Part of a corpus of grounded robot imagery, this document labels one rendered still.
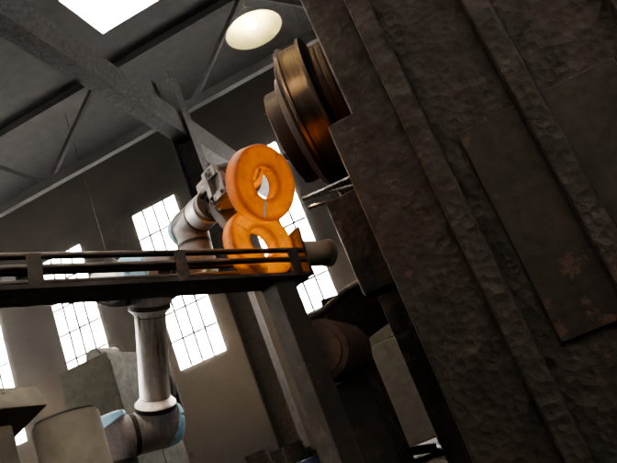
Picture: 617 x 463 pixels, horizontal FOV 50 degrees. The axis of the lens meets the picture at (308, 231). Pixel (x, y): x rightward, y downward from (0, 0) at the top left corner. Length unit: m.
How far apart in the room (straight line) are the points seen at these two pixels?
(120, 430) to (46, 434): 0.65
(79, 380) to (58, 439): 4.06
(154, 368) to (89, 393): 3.39
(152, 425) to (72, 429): 0.68
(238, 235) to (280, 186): 0.13
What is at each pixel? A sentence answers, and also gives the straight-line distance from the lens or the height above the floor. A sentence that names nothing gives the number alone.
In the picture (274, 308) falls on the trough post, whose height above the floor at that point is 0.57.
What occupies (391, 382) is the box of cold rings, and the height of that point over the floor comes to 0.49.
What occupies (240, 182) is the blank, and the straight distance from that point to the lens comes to 1.25.
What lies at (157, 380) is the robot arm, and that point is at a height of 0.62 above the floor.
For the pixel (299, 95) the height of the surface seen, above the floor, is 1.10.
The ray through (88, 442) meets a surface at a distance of 1.28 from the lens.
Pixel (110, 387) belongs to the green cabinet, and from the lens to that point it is 5.17.
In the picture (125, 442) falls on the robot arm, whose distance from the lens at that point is 1.92.
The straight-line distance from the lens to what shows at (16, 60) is 11.99.
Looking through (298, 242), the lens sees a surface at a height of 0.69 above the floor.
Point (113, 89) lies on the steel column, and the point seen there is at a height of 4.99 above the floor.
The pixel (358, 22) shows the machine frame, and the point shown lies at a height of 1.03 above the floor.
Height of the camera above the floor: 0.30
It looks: 17 degrees up
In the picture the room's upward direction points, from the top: 22 degrees counter-clockwise
